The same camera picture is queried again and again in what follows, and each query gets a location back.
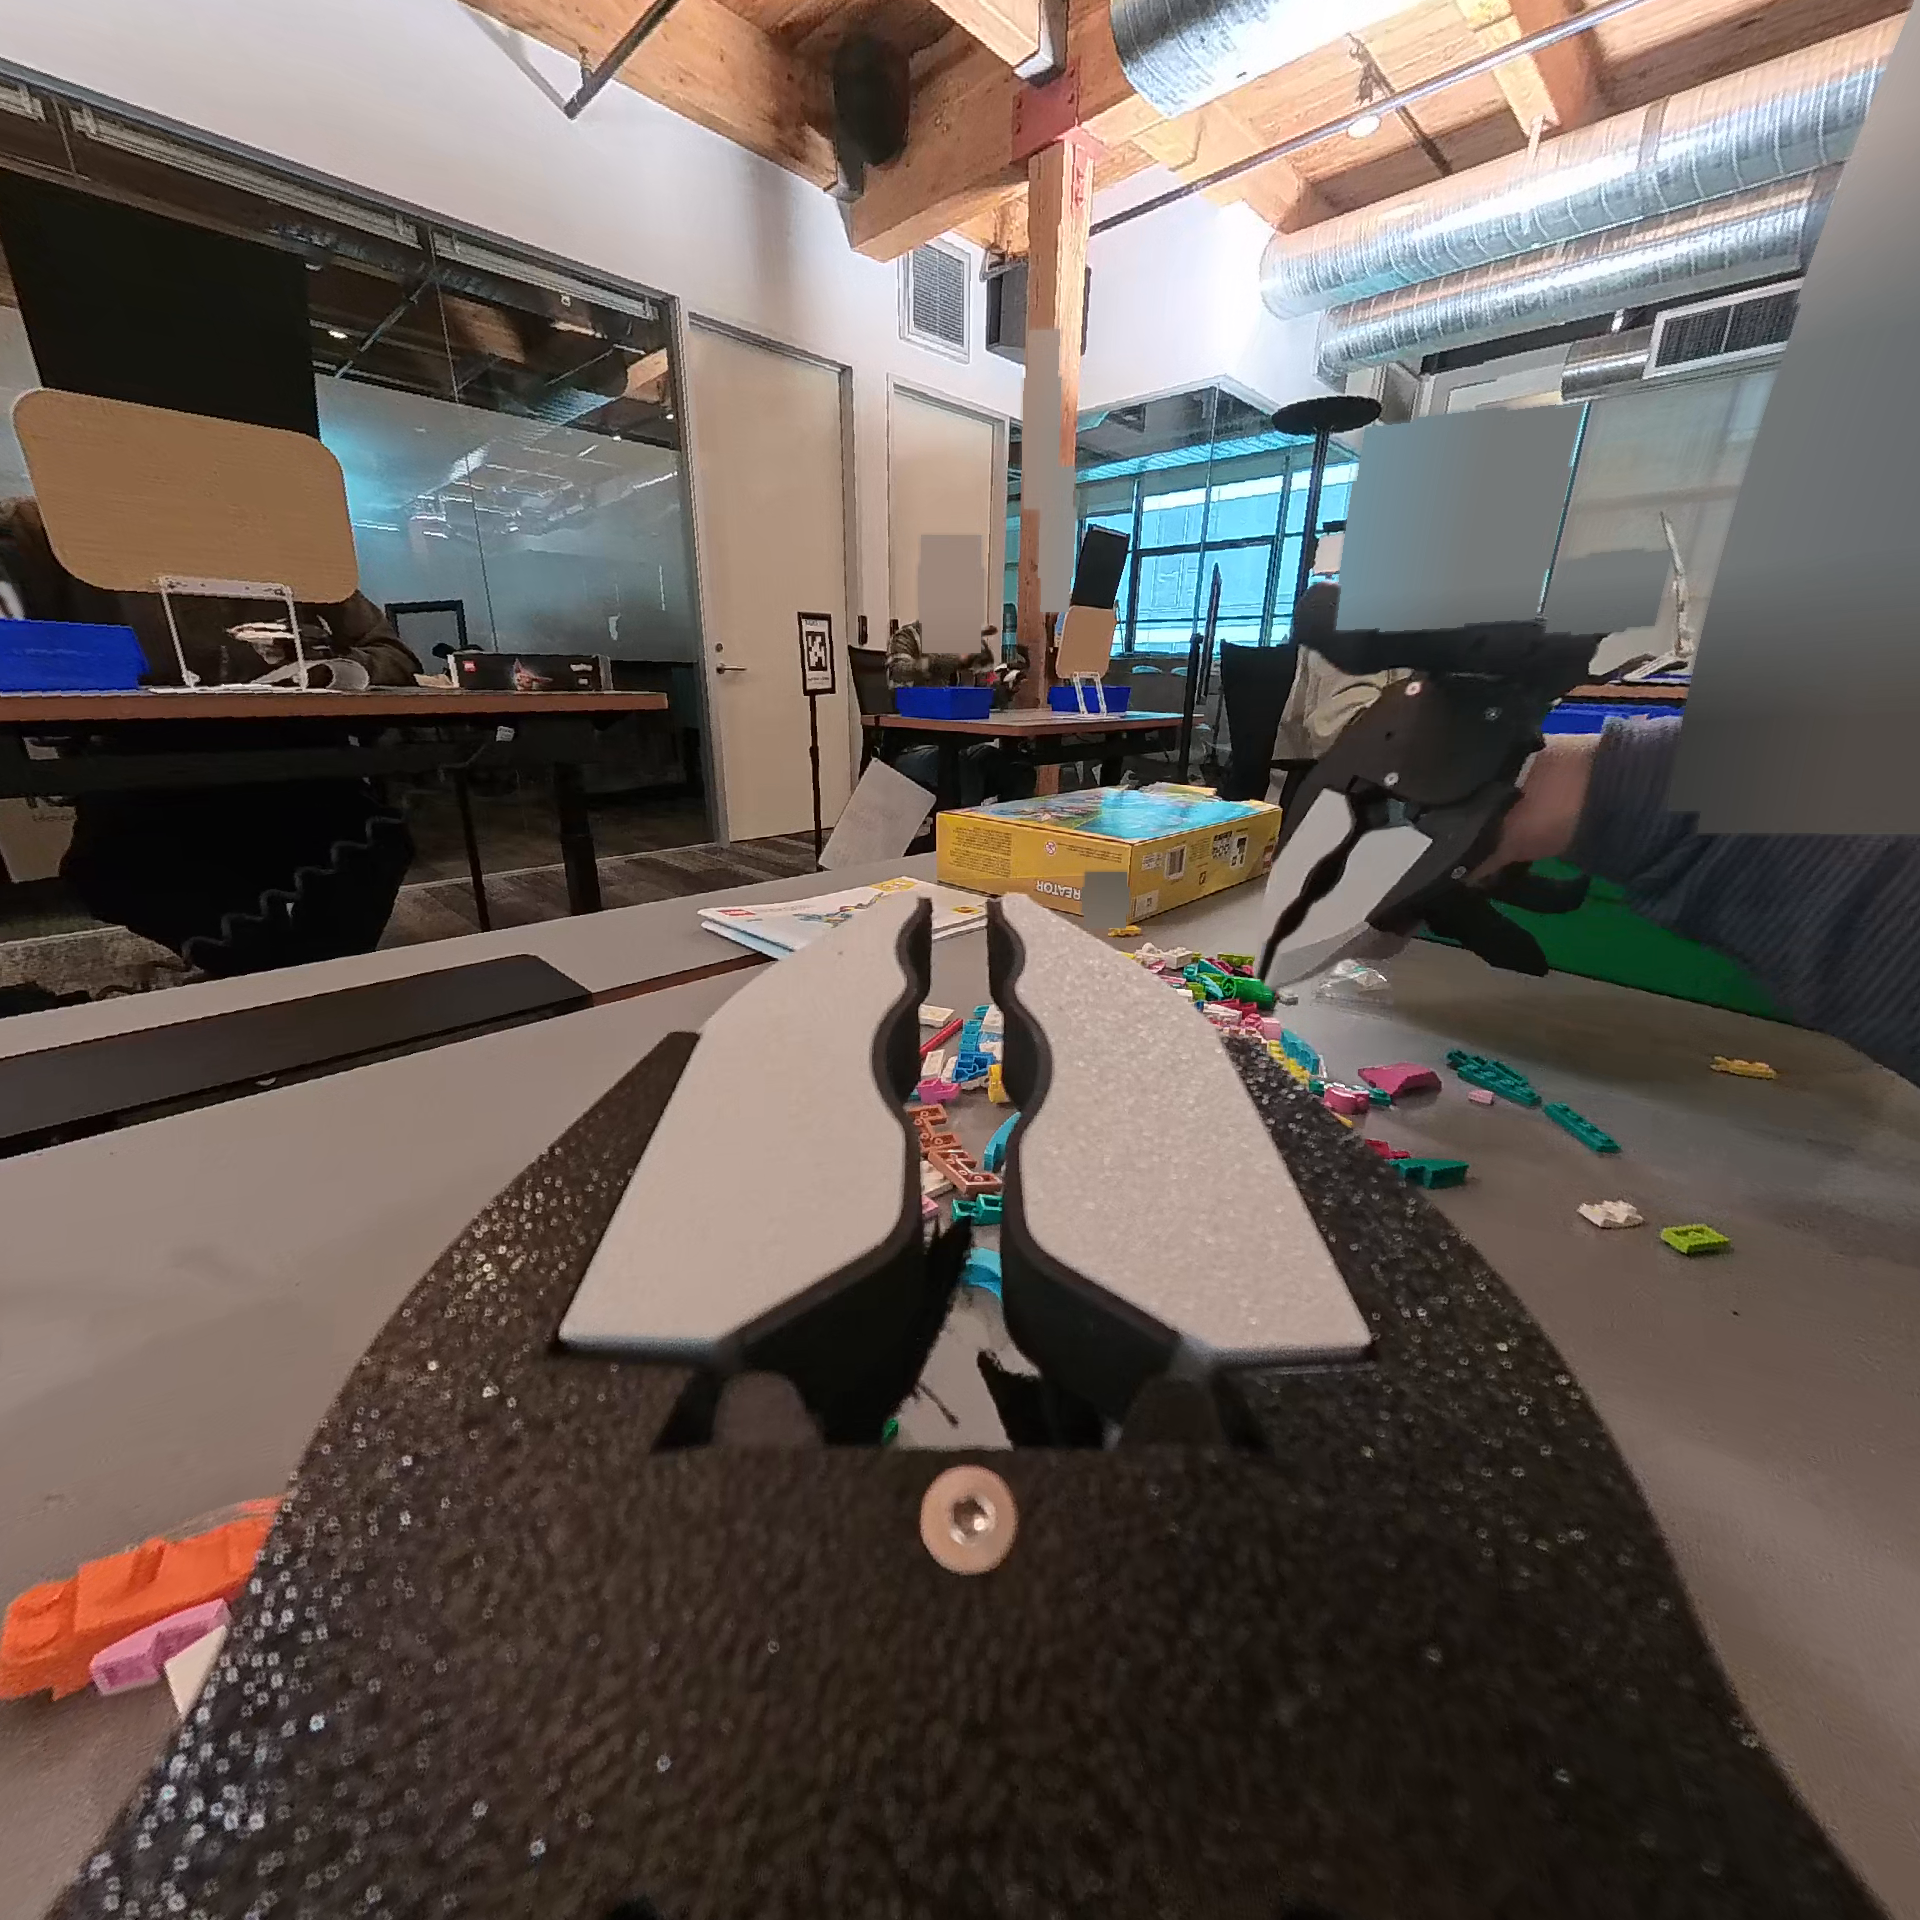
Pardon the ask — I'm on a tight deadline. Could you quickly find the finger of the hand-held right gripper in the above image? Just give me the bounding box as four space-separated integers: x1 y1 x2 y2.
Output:
1257 788 1361 983
1274 825 1438 991

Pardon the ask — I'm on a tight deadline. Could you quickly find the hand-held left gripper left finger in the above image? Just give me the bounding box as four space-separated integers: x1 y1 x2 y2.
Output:
554 893 976 1405

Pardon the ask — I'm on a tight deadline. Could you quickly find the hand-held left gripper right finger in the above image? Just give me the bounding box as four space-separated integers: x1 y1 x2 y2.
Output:
981 893 1375 1405

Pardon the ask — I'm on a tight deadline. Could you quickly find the pile of colourful lego bricks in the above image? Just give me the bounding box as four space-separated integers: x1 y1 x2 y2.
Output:
897 937 1402 1308

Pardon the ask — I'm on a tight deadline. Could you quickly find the person's right forearm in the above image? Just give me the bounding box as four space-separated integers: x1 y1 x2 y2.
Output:
1566 717 1920 1084

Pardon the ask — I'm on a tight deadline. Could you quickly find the lego instruction booklet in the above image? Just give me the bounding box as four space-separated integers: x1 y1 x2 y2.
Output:
697 877 995 960

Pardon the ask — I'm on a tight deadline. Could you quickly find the yellow lego box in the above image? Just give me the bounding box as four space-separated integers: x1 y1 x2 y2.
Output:
937 779 1287 922

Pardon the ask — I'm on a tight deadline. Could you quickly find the dark lego box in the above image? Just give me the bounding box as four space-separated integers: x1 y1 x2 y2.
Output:
445 647 610 693

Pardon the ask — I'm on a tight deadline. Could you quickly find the pink lego brick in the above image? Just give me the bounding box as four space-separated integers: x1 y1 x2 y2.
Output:
87 1597 232 1698

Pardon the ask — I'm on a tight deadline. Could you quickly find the person's right hand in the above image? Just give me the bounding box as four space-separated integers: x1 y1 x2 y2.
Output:
1477 734 1599 887

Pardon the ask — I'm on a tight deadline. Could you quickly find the black office chair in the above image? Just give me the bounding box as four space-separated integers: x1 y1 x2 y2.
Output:
1217 635 1308 807

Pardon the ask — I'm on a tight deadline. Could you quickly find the green plastic bin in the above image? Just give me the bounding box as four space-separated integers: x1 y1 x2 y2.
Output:
1477 866 1791 1025

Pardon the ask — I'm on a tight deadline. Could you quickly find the wooden top desk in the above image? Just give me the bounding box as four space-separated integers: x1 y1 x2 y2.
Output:
862 704 1197 820
0 686 671 934

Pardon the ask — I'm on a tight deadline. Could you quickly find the black floor lamp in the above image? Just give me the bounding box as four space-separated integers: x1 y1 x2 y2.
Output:
1271 394 1391 601

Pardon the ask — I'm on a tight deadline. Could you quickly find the white paper sheet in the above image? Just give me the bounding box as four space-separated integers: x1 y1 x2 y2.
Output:
820 755 939 873

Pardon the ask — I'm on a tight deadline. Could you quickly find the black flat mat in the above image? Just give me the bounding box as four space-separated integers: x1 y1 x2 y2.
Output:
0 953 596 1145

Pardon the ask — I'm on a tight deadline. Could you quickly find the black sign stand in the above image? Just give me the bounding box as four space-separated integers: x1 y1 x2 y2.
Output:
794 609 838 866

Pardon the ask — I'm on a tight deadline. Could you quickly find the white door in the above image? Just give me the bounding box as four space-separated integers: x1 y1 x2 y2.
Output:
683 311 860 845
883 374 1014 667

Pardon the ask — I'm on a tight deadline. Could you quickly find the orange brick separator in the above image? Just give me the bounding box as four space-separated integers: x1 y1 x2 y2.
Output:
0 1498 282 1703

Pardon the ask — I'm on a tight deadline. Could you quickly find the black ceiling fixture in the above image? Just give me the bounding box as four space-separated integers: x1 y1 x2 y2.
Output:
829 34 911 201

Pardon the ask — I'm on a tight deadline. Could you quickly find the silver air duct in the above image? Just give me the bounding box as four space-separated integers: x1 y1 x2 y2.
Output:
1107 0 1432 119
1257 16 1905 321
1317 163 1848 380

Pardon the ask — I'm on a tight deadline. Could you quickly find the wall vent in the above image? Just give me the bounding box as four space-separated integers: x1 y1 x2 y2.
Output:
899 235 986 363
1642 285 1801 380

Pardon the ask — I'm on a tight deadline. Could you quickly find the white wire stand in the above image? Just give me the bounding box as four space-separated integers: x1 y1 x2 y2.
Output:
147 574 374 696

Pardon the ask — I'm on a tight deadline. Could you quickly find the wooden post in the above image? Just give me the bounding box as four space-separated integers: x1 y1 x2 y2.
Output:
1024 131 1097 799

